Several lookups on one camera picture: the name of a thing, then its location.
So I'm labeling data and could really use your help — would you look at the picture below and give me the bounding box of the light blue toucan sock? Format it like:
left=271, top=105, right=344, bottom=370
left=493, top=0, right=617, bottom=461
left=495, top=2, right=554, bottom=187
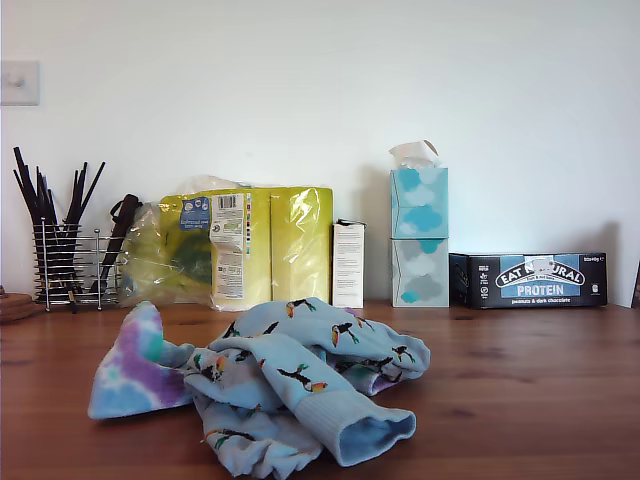
left=183, top=335, right=418, bottom=479
left=219, top=296, right=432, bottom=396

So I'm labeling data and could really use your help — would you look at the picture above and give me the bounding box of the white carton with black top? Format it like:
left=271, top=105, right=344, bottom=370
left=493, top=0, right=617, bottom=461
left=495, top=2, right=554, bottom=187
left=332, top=217, right=368, bottom=309

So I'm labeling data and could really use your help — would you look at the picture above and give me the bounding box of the yellow paper towel pack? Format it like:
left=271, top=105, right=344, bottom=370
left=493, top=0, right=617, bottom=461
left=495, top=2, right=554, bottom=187
left=118, top=173, right=335, bottom=312

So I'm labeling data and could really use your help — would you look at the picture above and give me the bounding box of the grey cloud tissue box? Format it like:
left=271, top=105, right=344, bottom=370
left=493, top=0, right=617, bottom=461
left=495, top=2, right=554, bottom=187
left=390, top=235, right=450, bottom=308

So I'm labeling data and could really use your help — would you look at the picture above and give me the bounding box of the blue cloud tissue box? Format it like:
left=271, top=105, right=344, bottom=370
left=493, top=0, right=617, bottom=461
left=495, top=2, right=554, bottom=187
left=389, top=167, right=450, bottom=240

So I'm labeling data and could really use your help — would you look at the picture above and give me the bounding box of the white tissue paper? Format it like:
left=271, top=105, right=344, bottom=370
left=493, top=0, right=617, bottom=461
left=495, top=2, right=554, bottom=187
left=388, top=139, right=442, bottom=171

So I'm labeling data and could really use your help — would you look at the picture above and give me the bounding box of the black protein bar box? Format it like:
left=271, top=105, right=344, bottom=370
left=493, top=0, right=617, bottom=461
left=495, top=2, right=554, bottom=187
left=448, top=251, right=609, bottom=310

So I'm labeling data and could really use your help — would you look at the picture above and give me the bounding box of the thin black stick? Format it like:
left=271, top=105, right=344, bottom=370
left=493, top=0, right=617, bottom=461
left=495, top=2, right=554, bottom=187
left=34, top=167, right=54, bottom=224
left=69, top=160, right=89, bottom=226
left=62, top=160, right=107, bottom=229
left=12, top=168, right=49, bottom=229
left=12, top=146, right=59, bottom=231

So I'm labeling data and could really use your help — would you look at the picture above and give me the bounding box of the dark utensil with strap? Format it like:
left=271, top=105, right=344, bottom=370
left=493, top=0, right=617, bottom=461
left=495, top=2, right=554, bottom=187
left=98, top=193, right=145, bottom=301

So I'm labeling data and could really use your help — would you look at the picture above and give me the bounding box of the chrome wire utensil rack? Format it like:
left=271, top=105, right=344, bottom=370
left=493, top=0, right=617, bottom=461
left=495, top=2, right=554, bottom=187
left=31, top=214, right=125, bottom=313

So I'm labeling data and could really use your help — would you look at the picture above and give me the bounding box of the white wall light switch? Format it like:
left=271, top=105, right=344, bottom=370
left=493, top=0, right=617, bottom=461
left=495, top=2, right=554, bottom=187
left=0, top=60, right=41, bottom=107

